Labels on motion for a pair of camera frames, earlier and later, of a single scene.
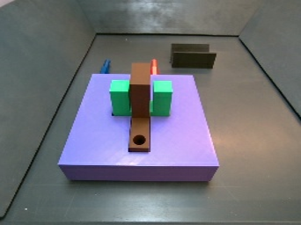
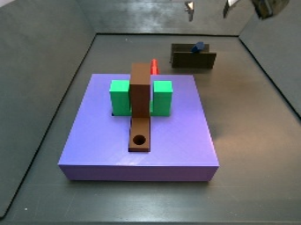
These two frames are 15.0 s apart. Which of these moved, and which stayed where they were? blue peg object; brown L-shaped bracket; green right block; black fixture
Moved: blue peg object
Stayed: brown L-shaped bracket; green right block; black fixture
